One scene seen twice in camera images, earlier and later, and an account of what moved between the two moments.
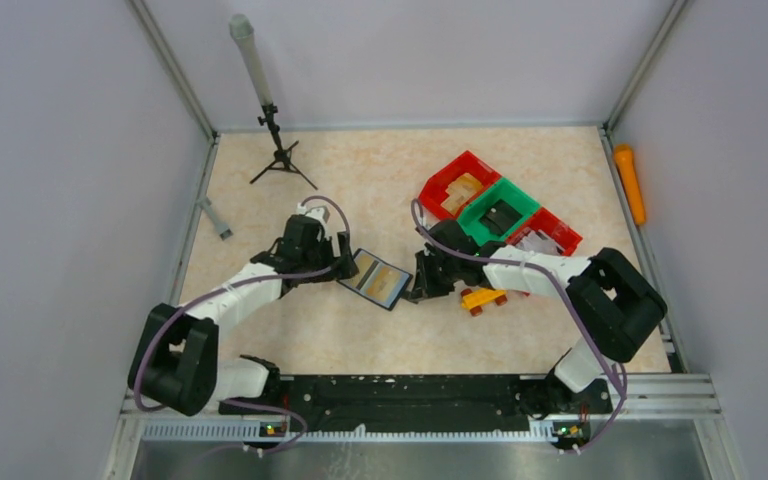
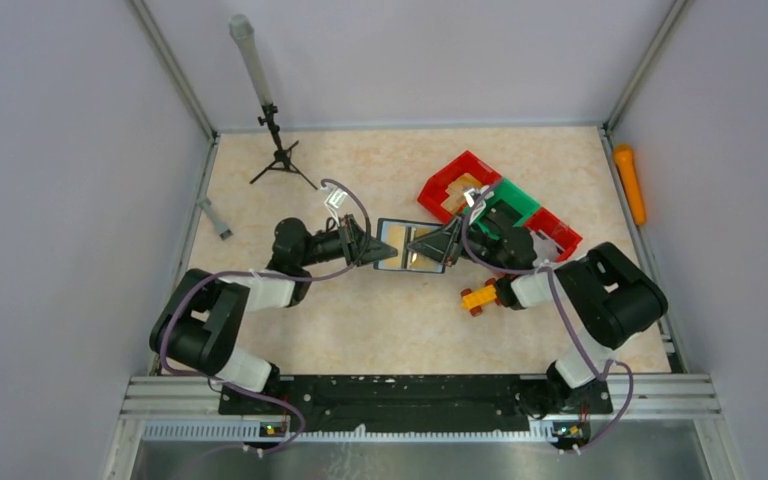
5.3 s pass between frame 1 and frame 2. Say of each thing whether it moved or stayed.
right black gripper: moved
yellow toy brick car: stayed
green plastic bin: stayed
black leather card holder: moved
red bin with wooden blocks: stayed
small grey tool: stayed
